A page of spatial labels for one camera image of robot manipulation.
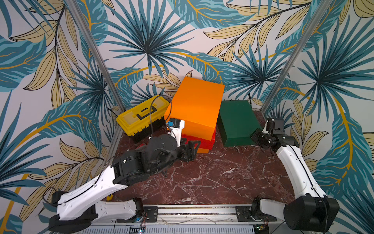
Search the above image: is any red shoebox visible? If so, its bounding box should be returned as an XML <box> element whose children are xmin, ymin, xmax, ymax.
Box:
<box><xmin>182</xmin><ymin>130</ymin><xmax>216</xmax><ymax>150</ymax></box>

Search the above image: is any green shoebox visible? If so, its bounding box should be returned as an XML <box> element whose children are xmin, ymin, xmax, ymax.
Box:
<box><xmin>217</xmin><ymin>100</ymin><xmax>261</xmax><ymax>147</ymax></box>

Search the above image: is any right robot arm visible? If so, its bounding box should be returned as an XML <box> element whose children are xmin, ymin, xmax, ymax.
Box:
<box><xmin>251</xmin><ymin>129</ymin><xmax>340</xmax><ymax>234</ymax></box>

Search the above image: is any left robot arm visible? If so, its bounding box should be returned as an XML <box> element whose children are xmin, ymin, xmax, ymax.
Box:
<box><xmin>48</xmin><ymin>134</ymin><xmax>200</xmax><ymax>234</ymax></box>

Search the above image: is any yellow and black toolbox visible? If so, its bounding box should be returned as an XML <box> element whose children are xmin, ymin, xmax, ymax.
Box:
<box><xmin>116</xmin><ymin>95</ymin><xmax>170</xmax><ymax>143</ymax></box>

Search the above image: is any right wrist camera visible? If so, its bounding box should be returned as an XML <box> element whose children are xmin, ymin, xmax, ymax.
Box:
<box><xmin>266</xmin><ymin>118</ymin><xmax>284</xmax><ymax>132</ymax></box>

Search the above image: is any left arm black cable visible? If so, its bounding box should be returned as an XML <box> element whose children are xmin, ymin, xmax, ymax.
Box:
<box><xmin>148</xmin><ymin>95</ymin><xmax>164</xmax><ymax>138</ymax></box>

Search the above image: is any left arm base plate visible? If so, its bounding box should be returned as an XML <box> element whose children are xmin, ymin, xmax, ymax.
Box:
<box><xmin>129</xmin><ymin>206</ymin><xmax>159</xmax><ymax>223</ymax></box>

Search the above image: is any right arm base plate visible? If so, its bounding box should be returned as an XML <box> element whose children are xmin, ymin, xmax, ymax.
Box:
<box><xmin>235</xmin><ymin>205</ymin><xmax>277</xmax><ymax>222</ymax></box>

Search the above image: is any left aluminium frame post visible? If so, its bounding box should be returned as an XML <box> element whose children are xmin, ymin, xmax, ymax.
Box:
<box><xmin>65</xmin><ymin>0</ymin><xmax>125</xmax><ymax>112</ymax></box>

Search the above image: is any aluminium frame post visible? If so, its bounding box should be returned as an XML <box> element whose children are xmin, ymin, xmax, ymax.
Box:
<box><xmin>65</xmin><ymin>0</ymin><xmax>125</xmax><ymax>112</ymax></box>
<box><xmin>261</xmin><ymin>0</ymin><xmax>332</xmax><ymax>116</ymax></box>

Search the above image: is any right aluminium frame post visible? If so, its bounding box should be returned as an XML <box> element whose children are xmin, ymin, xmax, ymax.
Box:
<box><xmin>261</xmin><ymin>0</ymin><xmax>332</xmax><ymax>116</ymax></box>

